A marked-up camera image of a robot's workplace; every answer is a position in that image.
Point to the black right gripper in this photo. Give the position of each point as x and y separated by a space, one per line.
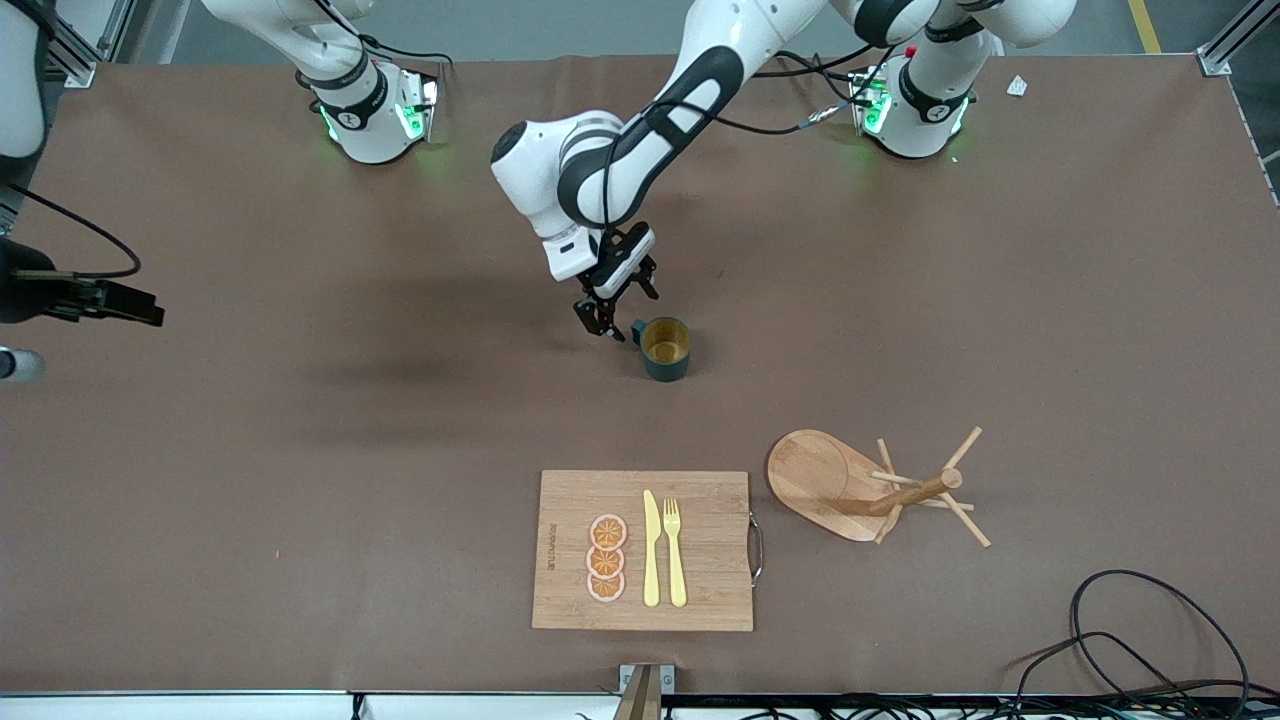
30 292

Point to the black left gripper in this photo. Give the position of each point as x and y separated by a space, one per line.
598 306

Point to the dark green cup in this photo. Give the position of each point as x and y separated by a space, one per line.
665 368

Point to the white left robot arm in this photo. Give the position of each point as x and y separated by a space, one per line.
600 170

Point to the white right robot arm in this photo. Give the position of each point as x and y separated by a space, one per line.
370 130

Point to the wooden cup rack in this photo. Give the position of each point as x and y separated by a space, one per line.
815 475

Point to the brown table cover sheet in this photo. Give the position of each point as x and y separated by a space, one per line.
300 450

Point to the orange slice toy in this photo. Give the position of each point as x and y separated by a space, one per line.
605 563
608 531
605 589

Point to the wooden cutting board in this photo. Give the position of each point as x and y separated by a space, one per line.
700 540

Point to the yellow plastic knife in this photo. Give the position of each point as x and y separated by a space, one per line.
651 560

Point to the yellow plastic fork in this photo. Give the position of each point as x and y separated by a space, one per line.
676 570

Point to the white paper scrap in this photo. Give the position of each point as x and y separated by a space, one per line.
1017 86

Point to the aluminium frame post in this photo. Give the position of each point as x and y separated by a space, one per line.
75 72
1215 62

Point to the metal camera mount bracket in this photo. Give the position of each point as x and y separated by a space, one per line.
640 700

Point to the white table edge rail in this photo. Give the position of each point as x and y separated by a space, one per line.
200 708

